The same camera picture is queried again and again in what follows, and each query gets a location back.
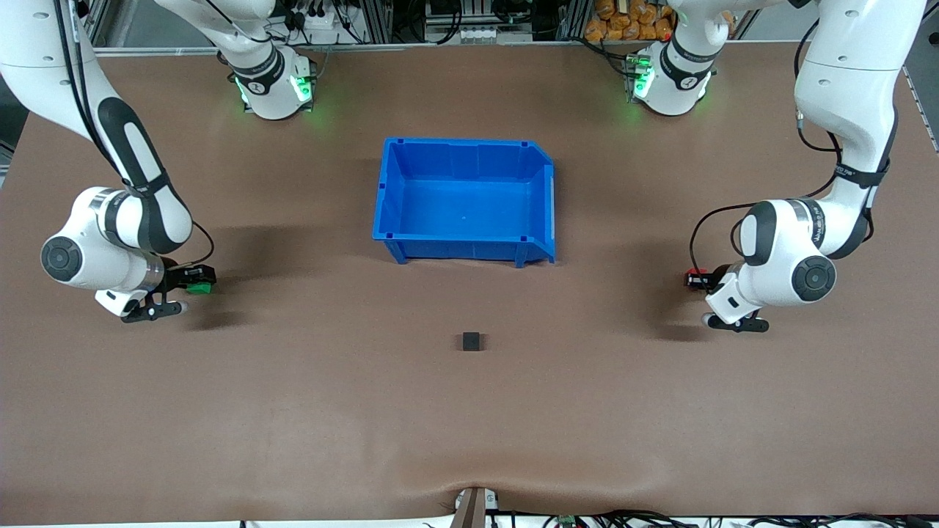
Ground orange snack bags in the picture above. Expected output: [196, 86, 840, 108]
[585, 0, 676, 41]

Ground silver table edge rail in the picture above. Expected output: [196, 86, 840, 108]
[94, 40, 635, 56]

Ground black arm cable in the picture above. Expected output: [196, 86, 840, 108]
[51, 0, 216, 268]
[688, 18, 892, 276]

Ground white power strip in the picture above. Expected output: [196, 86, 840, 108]
[290, 7, 354, 39]

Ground brown grey edge clamp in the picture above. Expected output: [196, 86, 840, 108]
[451, 486, 500, 528]

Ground white perforated side rail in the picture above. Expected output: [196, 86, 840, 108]
[901, 65, 939, 153]

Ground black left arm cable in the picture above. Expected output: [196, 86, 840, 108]
[688, 18, 892, 276]

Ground blue plastic storage bin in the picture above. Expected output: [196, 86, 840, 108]
[372, 137, 557, 268]

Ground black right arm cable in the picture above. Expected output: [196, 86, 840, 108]
[51, 0, 216, 268]

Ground aluminium frame post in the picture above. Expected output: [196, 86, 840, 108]
[356, 0, 395, 43]

